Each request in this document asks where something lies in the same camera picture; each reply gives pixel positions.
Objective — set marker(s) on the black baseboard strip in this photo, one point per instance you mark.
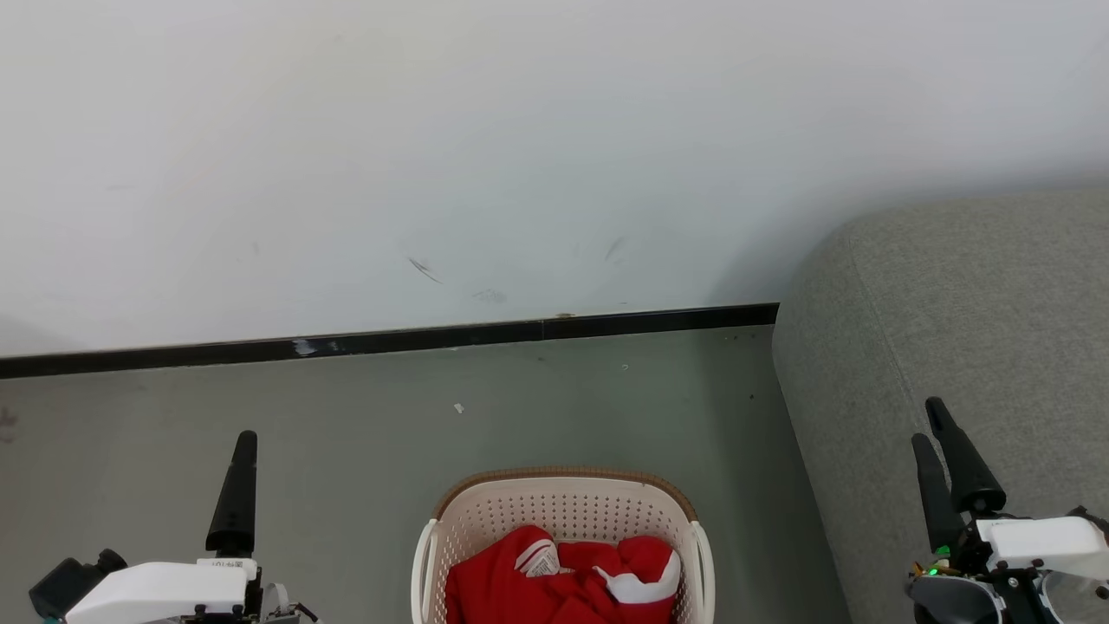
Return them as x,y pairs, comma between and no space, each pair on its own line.
390,341

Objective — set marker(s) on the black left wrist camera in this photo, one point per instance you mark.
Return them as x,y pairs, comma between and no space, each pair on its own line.
69,582

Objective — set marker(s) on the plain red garment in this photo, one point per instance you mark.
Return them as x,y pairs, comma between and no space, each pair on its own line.
494,585

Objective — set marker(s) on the grey fabric sofa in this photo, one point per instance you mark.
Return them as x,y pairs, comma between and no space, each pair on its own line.
953,329

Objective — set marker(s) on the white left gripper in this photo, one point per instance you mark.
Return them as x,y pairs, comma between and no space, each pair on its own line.
156,591

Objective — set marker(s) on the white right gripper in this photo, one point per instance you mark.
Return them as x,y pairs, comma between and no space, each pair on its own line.
1040,537

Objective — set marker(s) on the cream perforated laundry basket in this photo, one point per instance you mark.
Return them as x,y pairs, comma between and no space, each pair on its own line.
563,507

